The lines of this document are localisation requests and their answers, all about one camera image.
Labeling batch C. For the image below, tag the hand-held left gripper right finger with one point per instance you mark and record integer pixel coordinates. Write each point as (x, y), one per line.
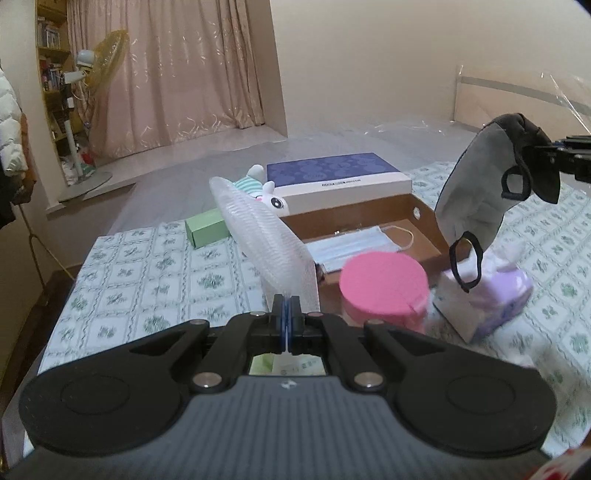
(294, 323)

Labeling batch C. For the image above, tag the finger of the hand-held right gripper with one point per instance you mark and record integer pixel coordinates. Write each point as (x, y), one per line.
(579, 141)
(551, 158)

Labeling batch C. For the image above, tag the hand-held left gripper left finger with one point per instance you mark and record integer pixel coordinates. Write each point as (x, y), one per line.
(280, 323)

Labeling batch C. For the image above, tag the grey face mask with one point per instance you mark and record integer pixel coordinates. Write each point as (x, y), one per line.
(475, 184)

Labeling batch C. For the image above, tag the brown cardboard box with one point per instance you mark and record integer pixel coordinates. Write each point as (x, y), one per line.
(351, 217)

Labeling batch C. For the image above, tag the plastic wrapped headboard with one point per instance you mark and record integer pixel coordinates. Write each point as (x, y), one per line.
(508, 104)

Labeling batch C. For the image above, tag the light blue face mask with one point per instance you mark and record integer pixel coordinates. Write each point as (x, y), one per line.
(351, 249)

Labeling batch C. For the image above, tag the pink lidded cup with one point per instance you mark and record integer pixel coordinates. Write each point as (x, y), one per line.
(383, 281)

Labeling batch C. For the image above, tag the small green box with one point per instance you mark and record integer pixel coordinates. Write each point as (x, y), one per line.
(205, 228)

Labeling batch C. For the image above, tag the white striped plush toy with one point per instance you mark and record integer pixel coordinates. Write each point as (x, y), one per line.
(272, 199)

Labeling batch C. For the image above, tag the purple tissue pack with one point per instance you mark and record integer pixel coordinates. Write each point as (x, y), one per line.
(498, 295)

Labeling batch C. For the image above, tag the blue patterned flat box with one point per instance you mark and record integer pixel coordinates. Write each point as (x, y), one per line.
(332, 173)

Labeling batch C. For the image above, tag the pink curtain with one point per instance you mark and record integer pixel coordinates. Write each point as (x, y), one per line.
(184, 69)

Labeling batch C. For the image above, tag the brown jacket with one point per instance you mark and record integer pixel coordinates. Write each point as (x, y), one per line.
(28, 161)

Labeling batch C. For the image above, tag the black jacket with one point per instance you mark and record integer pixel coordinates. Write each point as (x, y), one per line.
(7, 198)

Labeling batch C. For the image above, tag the standing fan in yellow cover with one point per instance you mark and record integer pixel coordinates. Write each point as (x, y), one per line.
(106, 60)

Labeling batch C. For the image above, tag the white down jacket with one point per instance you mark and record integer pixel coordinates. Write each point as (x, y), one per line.
(9, 120)

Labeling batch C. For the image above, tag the wooden bookshelf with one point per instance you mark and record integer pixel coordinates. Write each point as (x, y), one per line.
(48, 37)

